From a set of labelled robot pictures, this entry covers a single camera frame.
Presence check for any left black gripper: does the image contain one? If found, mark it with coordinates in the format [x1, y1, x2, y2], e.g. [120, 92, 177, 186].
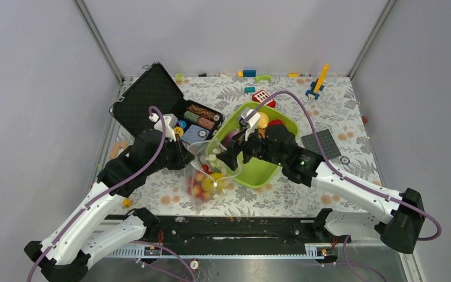
[146, 133, 196, 176]

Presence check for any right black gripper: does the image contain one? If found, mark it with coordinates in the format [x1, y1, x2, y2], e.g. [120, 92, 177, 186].
[216, 122, 285, 171]

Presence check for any purple toy eggplant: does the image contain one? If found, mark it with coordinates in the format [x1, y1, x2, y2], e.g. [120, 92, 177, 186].
[221, 129, 240, 147]

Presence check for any yellow green toy fruit slice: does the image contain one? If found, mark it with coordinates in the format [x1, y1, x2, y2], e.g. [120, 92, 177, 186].
[201, 173, 228, 193]

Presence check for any clear zip top bag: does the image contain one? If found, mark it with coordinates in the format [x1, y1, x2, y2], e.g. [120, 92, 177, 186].
[184, 139, 242, 214]

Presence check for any red lychee bunch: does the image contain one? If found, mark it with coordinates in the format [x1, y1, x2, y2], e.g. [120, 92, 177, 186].
[186, 166, 214, 202]

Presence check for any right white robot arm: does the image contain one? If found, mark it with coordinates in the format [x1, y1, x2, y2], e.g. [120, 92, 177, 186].
[217, 125, 425, 254]

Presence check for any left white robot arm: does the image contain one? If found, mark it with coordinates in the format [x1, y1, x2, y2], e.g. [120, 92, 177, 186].
[24, 129, 194, 281]

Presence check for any peach wooden block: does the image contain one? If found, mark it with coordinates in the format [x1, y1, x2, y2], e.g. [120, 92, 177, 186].
[109, 141, 129, 160]

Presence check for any small yellow block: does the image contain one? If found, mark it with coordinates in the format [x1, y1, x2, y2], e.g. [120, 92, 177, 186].
[122, 198, 132, 209]

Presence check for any green plastic tray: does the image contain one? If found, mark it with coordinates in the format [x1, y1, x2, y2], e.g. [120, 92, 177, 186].
[214, 102, 299, 189]

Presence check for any blue playing card deck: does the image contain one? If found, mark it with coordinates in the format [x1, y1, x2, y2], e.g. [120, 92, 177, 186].
[181, 125, 210, 145]

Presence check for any yellow toy lemon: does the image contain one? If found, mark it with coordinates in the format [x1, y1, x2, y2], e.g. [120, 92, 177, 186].
[257, 112, 270, 129]

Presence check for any red toy apple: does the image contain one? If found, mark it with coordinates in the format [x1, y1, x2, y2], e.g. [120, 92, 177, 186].
[268, 119, 285, 127]

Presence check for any red white toy block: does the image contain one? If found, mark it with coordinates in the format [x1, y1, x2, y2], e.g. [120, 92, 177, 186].
[252, 89, 277, 108]

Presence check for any teal small block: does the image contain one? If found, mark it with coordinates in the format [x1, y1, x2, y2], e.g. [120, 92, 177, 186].
[244, 86, 255, 93]

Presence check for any green arch block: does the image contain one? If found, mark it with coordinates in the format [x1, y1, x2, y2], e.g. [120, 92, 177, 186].
[255, 75, 272, 83]

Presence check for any blue lego brick back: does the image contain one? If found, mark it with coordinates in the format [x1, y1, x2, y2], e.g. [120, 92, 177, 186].
[242, 69, 257, 78]

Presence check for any black poker chip case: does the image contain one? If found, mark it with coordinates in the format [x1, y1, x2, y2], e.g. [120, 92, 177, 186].
[110, 62, 224, 141]

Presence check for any grey lego baseplate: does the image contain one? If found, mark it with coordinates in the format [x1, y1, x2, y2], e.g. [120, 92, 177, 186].
[301, 129, 342, 160]

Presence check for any yellow blue block tower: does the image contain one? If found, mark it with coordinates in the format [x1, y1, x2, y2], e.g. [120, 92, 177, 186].
[305, 64, 329, 100]

